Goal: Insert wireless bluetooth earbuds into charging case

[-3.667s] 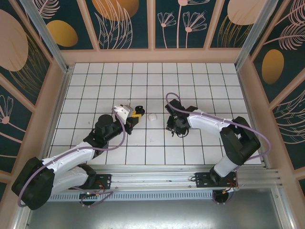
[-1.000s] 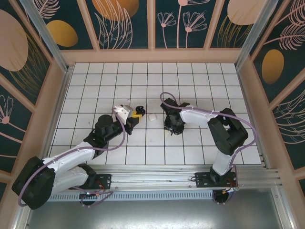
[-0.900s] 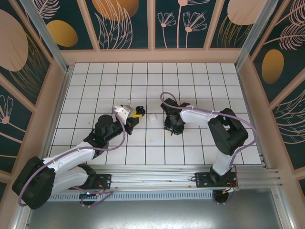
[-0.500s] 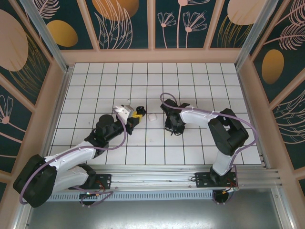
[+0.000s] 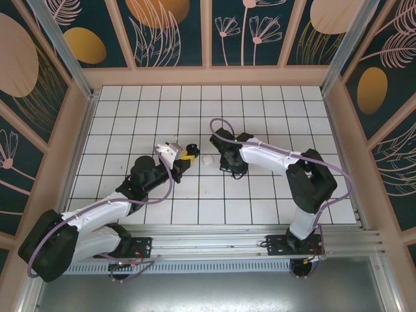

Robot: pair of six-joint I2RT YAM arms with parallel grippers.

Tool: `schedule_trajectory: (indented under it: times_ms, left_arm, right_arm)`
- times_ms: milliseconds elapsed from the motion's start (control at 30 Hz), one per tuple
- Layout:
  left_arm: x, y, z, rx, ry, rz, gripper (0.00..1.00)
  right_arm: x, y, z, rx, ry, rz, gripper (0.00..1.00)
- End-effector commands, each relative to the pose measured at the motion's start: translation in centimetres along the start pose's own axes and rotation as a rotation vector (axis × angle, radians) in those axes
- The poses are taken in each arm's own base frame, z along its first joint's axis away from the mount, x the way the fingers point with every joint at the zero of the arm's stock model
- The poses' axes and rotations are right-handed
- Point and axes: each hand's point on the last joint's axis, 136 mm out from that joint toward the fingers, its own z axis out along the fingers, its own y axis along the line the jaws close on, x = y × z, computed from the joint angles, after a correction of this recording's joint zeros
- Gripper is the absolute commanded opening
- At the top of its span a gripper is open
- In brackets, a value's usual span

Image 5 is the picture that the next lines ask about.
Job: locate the black round charging case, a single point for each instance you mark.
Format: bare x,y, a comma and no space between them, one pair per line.
192,149

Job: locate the white earbud charging case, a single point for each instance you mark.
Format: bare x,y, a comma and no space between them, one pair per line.
207,160

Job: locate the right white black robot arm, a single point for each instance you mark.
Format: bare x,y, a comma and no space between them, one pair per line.
266,156

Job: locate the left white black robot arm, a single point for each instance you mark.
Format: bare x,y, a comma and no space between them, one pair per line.
97,208

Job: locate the grey metal sheet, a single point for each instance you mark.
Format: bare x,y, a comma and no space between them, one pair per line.
211,292

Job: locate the aluminium side rail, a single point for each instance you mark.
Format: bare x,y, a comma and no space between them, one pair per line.
335,130
85,130

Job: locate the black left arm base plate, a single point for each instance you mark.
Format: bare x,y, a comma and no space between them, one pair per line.
144,247

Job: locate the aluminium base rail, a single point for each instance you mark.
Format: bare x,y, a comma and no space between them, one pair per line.
211,242

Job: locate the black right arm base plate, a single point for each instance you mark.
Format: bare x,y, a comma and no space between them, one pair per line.
274,245

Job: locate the aluminium corner post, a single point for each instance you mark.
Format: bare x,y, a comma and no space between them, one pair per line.
339,65
70,61

